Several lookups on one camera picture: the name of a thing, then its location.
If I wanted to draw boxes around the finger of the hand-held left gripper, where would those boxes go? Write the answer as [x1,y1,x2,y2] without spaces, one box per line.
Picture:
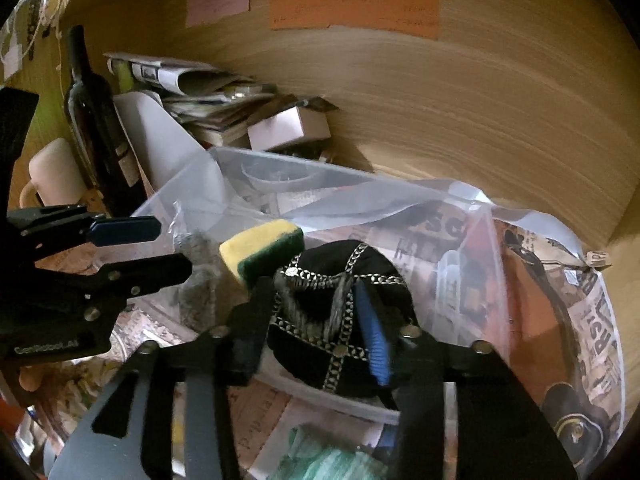
[7,204,162,262]
[75,253,194,322]

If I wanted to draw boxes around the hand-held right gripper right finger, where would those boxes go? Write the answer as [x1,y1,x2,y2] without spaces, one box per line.
[355,284,579,480]

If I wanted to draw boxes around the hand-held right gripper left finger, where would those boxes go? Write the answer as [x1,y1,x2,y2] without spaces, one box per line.
[47,279,277,480]

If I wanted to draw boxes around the black embroidered cap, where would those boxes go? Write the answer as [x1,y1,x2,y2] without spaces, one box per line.
[266,241,419,402]

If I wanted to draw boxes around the yellow green sponge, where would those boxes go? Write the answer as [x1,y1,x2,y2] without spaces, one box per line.
[219,219,305,287]

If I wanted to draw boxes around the clear plastic storage bin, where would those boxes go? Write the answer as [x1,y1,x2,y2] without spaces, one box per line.
[112,146,512,423]

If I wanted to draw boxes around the grey scouring pad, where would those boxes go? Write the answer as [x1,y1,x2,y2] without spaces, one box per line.
[175,232,222,327]

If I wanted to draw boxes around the handwritten paper sheet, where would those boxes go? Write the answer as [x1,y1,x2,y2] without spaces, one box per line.
[227,377,301,466]

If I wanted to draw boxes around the white file holder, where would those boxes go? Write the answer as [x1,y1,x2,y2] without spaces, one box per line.
[114,91,227,202]

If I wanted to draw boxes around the cream mug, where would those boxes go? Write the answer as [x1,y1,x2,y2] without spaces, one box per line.
[19,137,89,209]

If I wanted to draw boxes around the dark wine bottle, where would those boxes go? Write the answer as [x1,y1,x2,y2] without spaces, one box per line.
[64,25,147,217]

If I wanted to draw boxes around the green printed packet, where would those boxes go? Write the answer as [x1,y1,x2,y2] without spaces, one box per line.
[270,425,401,480]

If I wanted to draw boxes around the stack of papers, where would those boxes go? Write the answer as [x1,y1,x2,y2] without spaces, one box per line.
[105,51,282,149]

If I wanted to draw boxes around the small white box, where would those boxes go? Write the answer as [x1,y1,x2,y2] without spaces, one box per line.
[247,107,332,152]

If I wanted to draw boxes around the newspaper print bag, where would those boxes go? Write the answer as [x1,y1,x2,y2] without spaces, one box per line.
[492,215,629,477]

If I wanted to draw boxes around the small paper tag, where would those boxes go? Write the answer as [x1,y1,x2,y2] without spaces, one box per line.
[585,248,612,271]

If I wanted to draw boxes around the orange sticky note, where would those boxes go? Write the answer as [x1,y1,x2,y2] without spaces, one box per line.
[268,0,442,40]

